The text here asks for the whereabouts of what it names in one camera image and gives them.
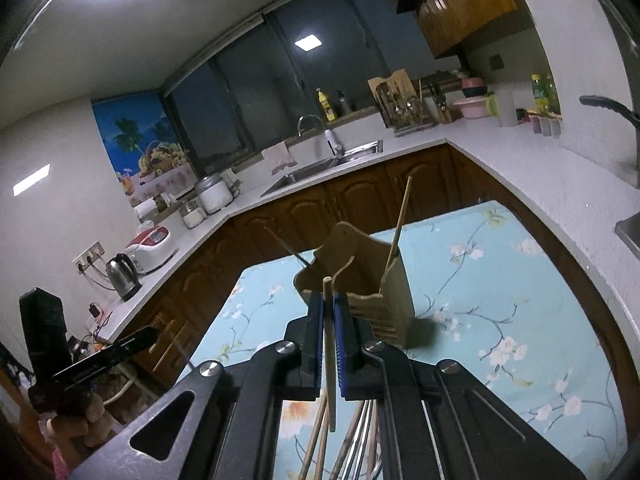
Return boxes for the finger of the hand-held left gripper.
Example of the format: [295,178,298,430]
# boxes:
[50,326,158,387]

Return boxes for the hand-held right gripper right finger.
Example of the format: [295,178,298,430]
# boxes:
[332,292,588,480]

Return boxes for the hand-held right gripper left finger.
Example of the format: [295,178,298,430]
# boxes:
[67,292,326,480]

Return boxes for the wooden chopstick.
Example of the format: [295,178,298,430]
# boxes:
[385,175,413,273]
[321,276,338,433]

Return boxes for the wooden utensil holder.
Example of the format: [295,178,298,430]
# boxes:
[293,221,416,351]

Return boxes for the pile of chopsticks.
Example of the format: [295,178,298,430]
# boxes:
[297,392,383,480]

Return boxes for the person's left forearm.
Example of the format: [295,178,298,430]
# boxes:
[50,447,75,480]

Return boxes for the person's left hand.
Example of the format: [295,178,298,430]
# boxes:
[46,392,126,466]

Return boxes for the steel electric kettle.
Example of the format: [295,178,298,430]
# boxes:
[105,252,143,302]

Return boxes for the red and white rice cooker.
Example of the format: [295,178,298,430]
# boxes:
[124,225,180,276]

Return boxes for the wooden lower cabinets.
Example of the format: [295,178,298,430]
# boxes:
[117,142,501,391]

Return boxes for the wooden cabinets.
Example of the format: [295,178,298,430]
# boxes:
[117,142,501,391]
[370,0,518,58]

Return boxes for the floral blue tablecloth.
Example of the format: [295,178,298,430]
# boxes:
[172,200,628,480]

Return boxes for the glass jar with white contents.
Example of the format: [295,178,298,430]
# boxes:
[179,199,207,230]

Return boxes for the steel kitchen sink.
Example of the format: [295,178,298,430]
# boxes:
[260,140,385,197]

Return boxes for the white pot with metal lid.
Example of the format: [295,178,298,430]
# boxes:
[194,174,235,215]

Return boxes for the pale dish cloth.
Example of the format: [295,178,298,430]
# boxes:
[261,141,298,177]

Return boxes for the chrome faucet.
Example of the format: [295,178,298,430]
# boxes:
[297,114,346,158]

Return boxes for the yellow dish soap bottle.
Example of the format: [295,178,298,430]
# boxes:
[316,87,337,122]

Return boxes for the wooden cutlery rack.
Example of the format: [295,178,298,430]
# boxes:
[367,71,436,136]

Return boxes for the wooden knife block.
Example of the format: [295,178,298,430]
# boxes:
[427,77,456,125]

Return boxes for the pink plastic basin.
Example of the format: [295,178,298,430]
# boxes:
[452,95,493,120]

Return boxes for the dark kitchen window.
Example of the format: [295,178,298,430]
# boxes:
[160,0,463,171]

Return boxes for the translucent white cup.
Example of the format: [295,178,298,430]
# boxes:
[497,85,521,128]

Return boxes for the small steel sink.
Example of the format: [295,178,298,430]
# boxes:
[615,212,640,261]

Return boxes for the yellow green bottle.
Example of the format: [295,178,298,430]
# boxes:
[531,72,556,116]

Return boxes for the wooden upper cabinets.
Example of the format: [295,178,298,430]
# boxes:
[370,0,518,58]

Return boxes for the black lever faucet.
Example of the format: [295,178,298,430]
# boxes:
[579,94,640,171]

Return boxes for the power cables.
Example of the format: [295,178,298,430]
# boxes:
[70,302,118,356]

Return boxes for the wall power socket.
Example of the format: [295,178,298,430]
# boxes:
[74,241,107,273]

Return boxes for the tropical fruit wall poster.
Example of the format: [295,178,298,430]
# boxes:
[91,89,193,208]

